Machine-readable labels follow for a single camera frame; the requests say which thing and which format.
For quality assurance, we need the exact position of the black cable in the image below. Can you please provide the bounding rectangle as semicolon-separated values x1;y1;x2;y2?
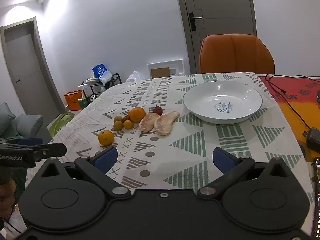
264;74;320;131

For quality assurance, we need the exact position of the orange box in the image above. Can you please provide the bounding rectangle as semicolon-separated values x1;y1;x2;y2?
64;90;83;111

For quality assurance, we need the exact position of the white plate with blue rim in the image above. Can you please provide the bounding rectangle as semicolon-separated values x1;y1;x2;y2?
182;80;263;125

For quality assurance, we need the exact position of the person's left forearm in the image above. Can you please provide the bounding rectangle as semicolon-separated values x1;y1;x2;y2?
0;179;16;218

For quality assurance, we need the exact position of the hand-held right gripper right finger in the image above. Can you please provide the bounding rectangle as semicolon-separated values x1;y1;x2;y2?
196;147;290;201

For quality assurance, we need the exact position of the green floor mat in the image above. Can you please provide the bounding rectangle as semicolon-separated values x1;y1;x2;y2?
49;112;75;137

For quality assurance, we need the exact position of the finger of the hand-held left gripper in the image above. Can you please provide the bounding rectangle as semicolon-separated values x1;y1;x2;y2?
0;137;44;147
32;142;67;162

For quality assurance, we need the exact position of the black device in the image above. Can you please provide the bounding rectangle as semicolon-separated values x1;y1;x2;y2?
306;127;320;154

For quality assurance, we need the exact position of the green box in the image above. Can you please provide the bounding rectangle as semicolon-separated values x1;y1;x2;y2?
78;96;91;109

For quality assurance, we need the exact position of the white plastic bag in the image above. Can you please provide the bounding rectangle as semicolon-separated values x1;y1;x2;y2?
125;70;143;83

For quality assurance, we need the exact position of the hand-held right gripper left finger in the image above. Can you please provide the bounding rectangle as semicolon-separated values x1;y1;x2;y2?
39;146;132;201

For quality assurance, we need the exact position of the white foam packaging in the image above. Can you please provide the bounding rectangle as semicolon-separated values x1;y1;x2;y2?
147;59;185;79

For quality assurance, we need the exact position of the grey sofa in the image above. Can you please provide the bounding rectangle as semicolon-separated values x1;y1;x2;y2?
0;102;52;143

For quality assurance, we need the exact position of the blue printed bag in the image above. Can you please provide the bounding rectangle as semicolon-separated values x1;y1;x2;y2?
92;63;113;86

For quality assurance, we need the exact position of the red orange cloth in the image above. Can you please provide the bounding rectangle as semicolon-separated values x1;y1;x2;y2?
257;74;320;163

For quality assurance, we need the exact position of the grey door with black lock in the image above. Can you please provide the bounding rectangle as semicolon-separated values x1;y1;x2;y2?
174;0;258;74

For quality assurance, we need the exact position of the black metal rack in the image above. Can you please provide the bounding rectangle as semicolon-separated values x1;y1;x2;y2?
81;73;123;101

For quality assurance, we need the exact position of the orange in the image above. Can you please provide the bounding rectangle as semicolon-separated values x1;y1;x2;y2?
98;130;115;146
128;107;146;124

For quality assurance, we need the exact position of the grey door with small handle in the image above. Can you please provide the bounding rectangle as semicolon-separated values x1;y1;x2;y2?
0;17;66;116

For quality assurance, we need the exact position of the black door lock handle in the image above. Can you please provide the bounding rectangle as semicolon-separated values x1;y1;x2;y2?
188;12;203;32

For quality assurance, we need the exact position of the brown cardboard sheet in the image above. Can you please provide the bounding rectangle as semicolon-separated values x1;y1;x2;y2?
151;67;171;79

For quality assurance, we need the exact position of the peeled pomelo segment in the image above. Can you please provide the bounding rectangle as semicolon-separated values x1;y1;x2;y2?
139;113;160;132
154;111;180;136

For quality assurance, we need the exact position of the patterned white green tablecloth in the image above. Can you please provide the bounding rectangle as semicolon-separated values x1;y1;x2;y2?
26;72;314;205

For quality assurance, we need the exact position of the orange leather chair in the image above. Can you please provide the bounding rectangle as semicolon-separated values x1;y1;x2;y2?
199;34;275;74

